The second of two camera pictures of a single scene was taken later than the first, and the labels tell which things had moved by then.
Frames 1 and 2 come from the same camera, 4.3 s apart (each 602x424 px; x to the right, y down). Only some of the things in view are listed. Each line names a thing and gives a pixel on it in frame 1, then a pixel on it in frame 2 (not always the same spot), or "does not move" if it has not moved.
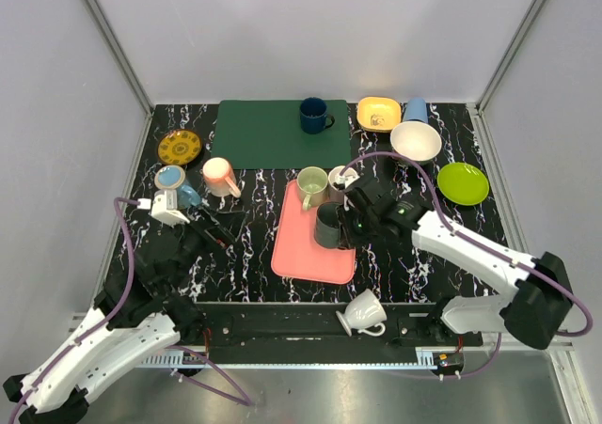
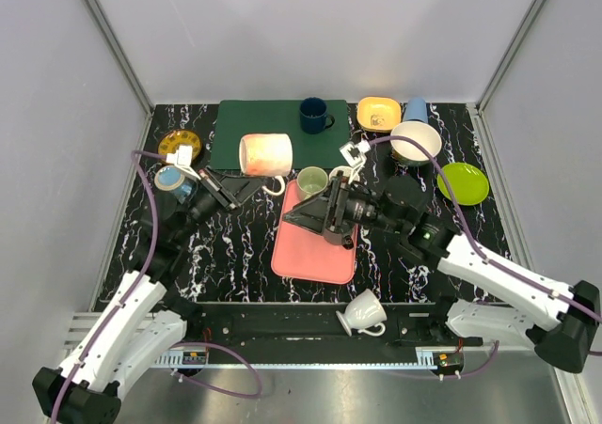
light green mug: [312, 186] does not move
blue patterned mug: [171, 177] does not move
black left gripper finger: [220, 235] -> [234, 188]
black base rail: [314, 325] does not move
